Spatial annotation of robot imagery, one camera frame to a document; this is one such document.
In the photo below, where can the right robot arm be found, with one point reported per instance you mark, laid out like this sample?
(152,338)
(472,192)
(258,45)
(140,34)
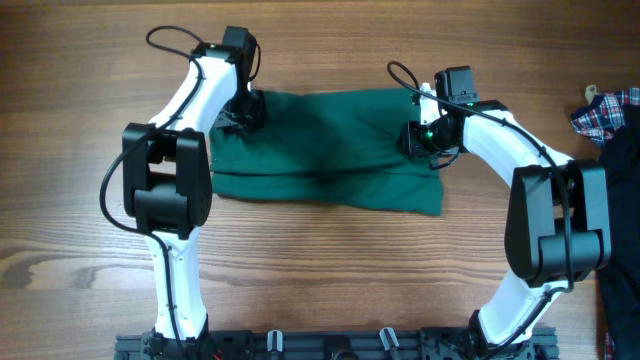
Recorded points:
(557,226)

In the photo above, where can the plaid shirt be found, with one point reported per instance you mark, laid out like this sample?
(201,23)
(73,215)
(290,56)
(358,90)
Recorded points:
(603,115)

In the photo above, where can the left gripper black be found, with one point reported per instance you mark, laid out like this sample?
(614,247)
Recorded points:
(254,120)

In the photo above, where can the dark navy garment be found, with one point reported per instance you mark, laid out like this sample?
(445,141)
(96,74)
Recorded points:
(619,280)

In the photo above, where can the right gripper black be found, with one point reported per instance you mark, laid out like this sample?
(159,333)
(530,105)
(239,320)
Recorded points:
(413,145)

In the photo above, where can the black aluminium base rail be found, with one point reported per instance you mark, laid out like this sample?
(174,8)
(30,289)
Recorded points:
(426,343)

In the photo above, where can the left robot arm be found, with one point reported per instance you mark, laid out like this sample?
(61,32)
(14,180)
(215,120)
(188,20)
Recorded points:
(167,185)

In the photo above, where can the green t-shirt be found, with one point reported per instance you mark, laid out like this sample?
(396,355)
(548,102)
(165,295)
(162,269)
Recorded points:
(340,148)

